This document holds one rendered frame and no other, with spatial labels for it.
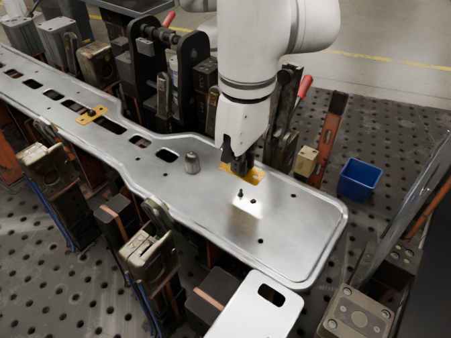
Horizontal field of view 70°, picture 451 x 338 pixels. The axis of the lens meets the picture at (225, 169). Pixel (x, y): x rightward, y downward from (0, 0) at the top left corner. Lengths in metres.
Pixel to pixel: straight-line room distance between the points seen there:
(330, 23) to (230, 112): 0.17
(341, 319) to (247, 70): 0.35
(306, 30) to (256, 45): 0.06
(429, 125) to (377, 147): 0.29
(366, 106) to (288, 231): 1.00
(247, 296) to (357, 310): 0.16
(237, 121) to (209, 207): 0.23
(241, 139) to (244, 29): 0.16
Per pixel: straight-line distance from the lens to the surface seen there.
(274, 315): 0.55
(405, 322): 0.57
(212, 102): 0.78
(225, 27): 0.42
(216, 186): 0.67
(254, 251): 0.59
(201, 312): 0.56
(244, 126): 0.48
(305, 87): 0.74
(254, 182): 0.59
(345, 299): 0.51
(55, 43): 1.17
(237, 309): 0.54
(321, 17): 0.44
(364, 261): 0.62
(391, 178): 1.24
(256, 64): 0.43
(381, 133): 1.41
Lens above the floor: 1.51
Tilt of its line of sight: 46 degrees down
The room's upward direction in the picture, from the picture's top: straight up
